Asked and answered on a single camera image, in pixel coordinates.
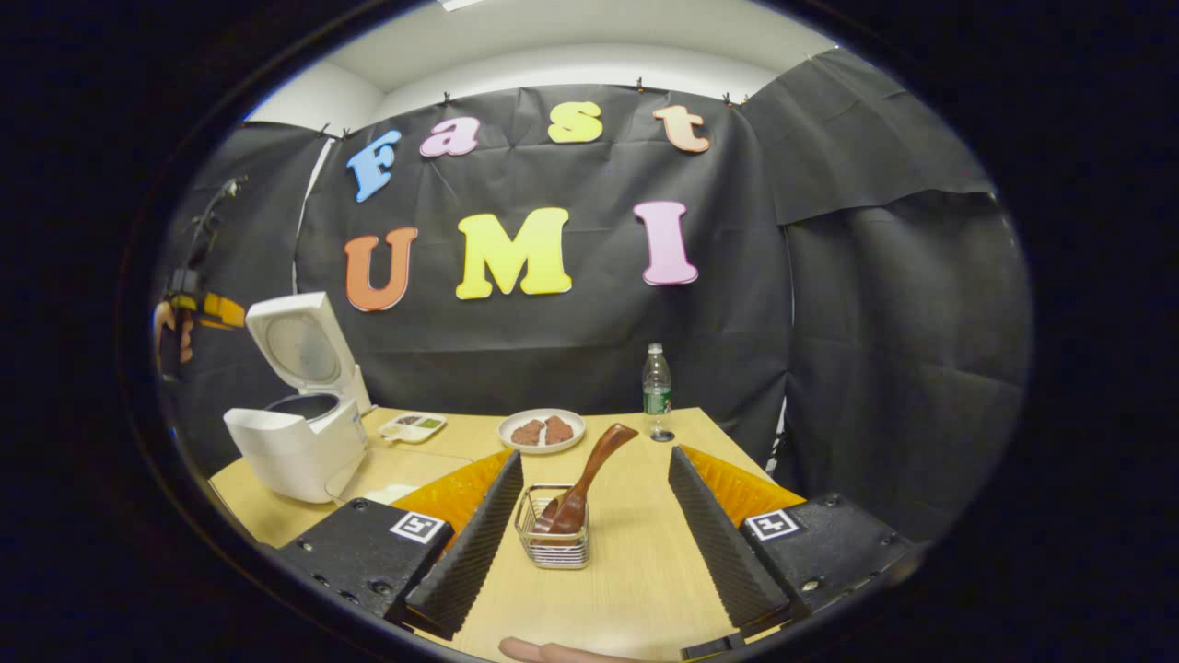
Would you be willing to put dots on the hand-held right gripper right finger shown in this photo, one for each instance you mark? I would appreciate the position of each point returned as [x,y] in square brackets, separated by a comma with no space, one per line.
[723,552]

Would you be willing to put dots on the large ceiling light panel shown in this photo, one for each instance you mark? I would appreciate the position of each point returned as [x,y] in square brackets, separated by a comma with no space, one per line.
[461,5]

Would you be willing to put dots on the brown meat piece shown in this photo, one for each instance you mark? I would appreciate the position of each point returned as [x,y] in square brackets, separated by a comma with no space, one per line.
[528,433]
[558,430]

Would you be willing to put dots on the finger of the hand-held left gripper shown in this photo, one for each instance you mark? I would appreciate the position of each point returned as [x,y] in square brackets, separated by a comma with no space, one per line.
[221,310]

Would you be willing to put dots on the white round plate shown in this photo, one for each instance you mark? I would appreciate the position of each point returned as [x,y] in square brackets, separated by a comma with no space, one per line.
[542,449]

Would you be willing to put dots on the black backdrop cloth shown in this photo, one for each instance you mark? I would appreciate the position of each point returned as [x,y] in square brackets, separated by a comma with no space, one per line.
[875,322]

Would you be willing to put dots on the white rice cooker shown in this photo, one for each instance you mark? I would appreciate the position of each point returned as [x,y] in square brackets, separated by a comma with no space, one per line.
[295,451]

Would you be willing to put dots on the white divided sauce dish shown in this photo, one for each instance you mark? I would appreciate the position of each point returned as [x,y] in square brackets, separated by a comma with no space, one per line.
[414,426]

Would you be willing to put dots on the clear green-label water bottle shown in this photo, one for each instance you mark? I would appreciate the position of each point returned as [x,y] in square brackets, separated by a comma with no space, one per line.
[657,391]

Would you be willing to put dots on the wooden spoon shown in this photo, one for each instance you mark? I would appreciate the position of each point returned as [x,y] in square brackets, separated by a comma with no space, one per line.
[589,474]

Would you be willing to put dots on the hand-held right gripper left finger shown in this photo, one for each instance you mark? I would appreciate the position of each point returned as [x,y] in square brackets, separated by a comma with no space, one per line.
[465,562]

